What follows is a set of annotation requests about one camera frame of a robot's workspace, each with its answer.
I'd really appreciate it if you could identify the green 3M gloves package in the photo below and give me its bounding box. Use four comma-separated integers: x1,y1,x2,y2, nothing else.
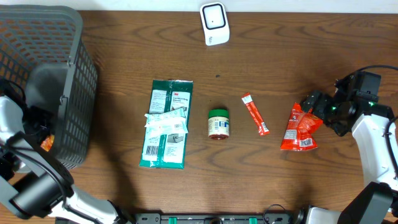
139,80,193,169

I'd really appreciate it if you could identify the green lid jar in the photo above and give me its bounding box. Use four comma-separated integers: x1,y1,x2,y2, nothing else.
208,109,229,140

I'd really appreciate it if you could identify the pale green wipes pack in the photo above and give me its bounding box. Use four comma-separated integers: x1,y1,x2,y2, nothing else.
145,108,188,138

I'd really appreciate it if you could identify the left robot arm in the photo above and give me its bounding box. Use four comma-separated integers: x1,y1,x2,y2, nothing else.
1,78,134,223

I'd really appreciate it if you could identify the red snack bag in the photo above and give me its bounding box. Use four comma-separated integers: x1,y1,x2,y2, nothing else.
280,103,323,151

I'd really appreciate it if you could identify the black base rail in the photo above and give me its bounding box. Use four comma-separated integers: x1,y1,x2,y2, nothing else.
134,213,293,224

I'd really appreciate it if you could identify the orange snack packet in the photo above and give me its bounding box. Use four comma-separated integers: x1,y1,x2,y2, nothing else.
40,134,55,152

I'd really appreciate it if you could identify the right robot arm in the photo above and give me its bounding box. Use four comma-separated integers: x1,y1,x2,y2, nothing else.
301,67,397,224

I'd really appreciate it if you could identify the red instant coffee stick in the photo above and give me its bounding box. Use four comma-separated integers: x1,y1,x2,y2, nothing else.
241,92,270,136

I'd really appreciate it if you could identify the white barcode scanner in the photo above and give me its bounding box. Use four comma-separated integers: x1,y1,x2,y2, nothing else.
200,2,230,46

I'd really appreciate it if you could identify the grey plastic mesh basket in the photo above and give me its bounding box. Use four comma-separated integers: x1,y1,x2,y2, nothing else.
1,5,98,169

